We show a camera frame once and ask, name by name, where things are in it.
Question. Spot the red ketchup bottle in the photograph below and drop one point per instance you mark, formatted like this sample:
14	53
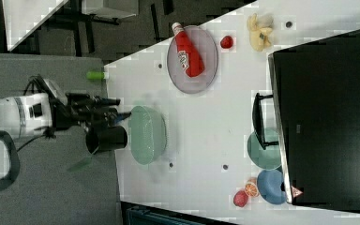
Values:
189	57

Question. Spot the green plastic strainer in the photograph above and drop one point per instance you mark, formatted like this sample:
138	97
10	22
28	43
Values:
148	136

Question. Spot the orange half toy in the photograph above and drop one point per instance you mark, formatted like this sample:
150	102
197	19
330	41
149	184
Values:
251	188

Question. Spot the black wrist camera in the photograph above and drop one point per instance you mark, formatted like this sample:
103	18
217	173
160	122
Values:
54	92

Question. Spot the grey round plate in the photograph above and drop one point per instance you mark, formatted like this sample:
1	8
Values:
206	46

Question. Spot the green marker pen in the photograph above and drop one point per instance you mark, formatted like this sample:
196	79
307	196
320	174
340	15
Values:
97	75

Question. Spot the blue bowl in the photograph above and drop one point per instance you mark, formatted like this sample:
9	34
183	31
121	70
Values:
269	184

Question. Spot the red apple toy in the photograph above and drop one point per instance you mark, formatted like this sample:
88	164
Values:
240	199

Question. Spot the black cylindrical cup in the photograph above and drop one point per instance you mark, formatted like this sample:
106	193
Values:
109	139

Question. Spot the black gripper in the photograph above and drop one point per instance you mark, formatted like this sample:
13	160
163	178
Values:
83	108

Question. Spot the green bowl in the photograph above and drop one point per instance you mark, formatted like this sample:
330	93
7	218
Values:
267	158

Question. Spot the small red strawberry toy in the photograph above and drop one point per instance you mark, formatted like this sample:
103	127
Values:
226	42

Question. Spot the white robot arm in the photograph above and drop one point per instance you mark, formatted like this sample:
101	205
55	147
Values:
29	116

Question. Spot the peeled banana toy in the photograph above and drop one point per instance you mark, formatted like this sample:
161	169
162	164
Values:
260	29

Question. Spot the black toaster oven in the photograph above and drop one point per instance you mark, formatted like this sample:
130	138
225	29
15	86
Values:
316	95

